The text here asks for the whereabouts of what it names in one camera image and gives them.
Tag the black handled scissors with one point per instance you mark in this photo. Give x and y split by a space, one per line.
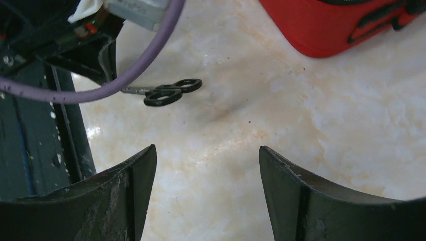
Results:
166 94

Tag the red black medicine kit bag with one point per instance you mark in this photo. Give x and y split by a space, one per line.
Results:
320 29

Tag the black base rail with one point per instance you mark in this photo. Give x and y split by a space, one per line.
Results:
44 147

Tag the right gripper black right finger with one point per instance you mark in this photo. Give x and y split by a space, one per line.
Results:
305 206

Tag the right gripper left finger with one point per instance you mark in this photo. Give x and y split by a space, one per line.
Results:
111 205

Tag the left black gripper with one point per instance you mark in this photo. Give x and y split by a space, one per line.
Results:
76 36

